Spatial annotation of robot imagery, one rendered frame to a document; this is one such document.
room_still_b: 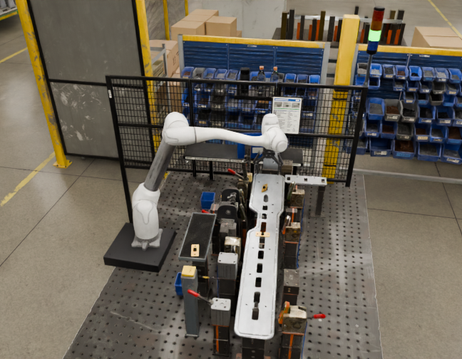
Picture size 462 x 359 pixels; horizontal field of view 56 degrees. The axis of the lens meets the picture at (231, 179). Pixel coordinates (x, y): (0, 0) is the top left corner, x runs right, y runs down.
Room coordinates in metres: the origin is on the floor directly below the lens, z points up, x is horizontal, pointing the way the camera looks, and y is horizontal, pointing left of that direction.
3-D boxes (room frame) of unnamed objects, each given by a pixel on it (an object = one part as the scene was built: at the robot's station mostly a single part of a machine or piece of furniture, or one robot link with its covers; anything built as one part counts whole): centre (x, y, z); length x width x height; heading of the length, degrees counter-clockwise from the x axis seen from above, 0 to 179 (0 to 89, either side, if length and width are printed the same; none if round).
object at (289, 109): (2.95, -0.41, 1.30); 0.23 x 0.02 x 0.31; 83
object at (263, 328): (1.93, -0.19, 1.00); 1.38 x 0.22 x 0.02; 173
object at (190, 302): (1.50, 0.20, 0.92); 0.08 x 0.08 x 0.44; 83
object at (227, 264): (1.64, 0.02, 0.90); 0.13 x 0.10 x 0.41; 83
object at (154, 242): (2.17, 0.56, 0.79); 0.22 x 0.18 x 0.06; 0
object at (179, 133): (2.30, 0.31, 1.47); 0.18 x 0.14 x 0.13; 103
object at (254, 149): (2.85, -0.20, 1.10); 0.30 x 0.17 x 0.13; 91
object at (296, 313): (1.34, -0.30, 0.88); 0.15 x 0.11 x 0.36; 83
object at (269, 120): (2.40, -0.24, 1.48); 0.13 x 0.11 x 0.16; 13
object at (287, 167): (2.67, -0.41, 0.88); 0.08 x 0.08 x 0.36; 83
